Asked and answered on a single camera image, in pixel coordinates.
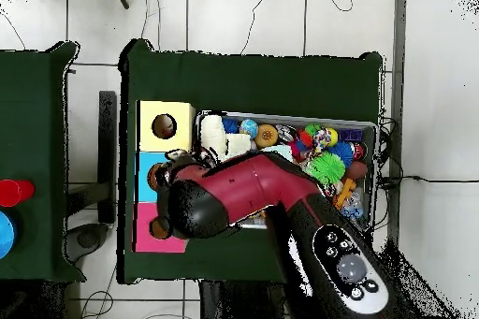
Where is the mint green waffle cloth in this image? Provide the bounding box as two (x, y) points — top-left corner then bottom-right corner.
(261, 144), (295, 163)

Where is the multicolour rope toy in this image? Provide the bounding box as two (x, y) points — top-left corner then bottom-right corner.
(310, 127), (332, 157)

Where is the wooden box with three holes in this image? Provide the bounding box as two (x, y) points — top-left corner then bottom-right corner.
(133, 100), (196, 254)

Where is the shallow clear mesh bin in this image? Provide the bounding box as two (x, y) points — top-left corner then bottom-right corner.
(188, 109), (379, 237)

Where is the globe print ball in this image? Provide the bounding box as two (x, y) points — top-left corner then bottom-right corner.
(239, 118), (260, 139)

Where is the cream waffle cloth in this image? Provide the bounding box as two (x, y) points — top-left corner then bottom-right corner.
(199, 113), (253, 163)

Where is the burger squeeze toy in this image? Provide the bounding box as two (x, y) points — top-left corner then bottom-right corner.
(254, 123), (279, 149)

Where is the dark green table cloth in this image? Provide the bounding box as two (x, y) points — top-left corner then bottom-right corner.
(0, 40), (87, 283)
(117, 37), (385, 292)

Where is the lime green spiky ball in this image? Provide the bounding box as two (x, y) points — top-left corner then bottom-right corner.
(304, 152), (346, 186)

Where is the blue spiky ball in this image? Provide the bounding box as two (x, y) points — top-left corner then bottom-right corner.
(327, 140), (355, 168)

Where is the orange bone toy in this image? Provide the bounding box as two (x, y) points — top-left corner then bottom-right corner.
(332, 177), (357, 210)

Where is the small brown football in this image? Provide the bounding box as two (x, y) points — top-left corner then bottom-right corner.
(345, 160), (369, 181)

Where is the black upright panel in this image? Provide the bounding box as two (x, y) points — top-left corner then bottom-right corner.
(97, 90), (118, 225)

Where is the grey round stand base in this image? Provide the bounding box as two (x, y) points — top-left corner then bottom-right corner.
(65, 222), (109, 264)

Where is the red plastic cup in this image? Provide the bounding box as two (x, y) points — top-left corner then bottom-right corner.
(0, 179), (36, 208)

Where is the blue plastic cup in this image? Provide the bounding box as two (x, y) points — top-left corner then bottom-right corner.
(0, 210), (17, 260)

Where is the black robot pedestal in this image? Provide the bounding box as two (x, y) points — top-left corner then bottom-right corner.
(197, 280), (289, 319)

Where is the black power cable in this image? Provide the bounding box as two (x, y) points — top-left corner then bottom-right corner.
(375, 174), (479, 190)

